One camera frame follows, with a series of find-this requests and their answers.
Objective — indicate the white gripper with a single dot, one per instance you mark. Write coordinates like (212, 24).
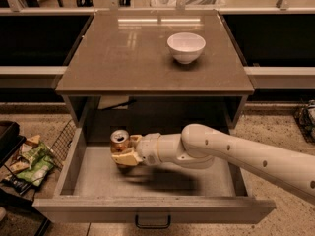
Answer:
(148, 147)

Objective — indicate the orange soda can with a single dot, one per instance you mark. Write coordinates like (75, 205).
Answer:
(119, 141)

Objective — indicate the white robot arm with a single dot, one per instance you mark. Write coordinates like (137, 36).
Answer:
(197, 146)

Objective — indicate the open grey top drawer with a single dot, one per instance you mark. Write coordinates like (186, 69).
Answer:
(91, 188)

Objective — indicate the grey cabinet with counter top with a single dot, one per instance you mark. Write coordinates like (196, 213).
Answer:
(125, 53)

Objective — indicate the white paper label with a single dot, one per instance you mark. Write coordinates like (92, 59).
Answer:
(113, 102)

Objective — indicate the green snack bag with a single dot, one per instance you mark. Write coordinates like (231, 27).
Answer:
(40, 163)

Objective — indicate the white ceramic bowl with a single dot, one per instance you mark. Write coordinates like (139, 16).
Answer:
(186, 47)

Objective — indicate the black bin at left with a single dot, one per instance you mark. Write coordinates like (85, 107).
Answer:
(10, 140)

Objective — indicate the black wire basket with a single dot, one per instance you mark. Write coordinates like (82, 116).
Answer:
(62, 144)

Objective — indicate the black drawer handle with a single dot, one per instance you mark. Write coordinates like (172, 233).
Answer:
(152, 222)

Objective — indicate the wire basket at right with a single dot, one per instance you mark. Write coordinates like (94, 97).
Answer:
(305, 119)

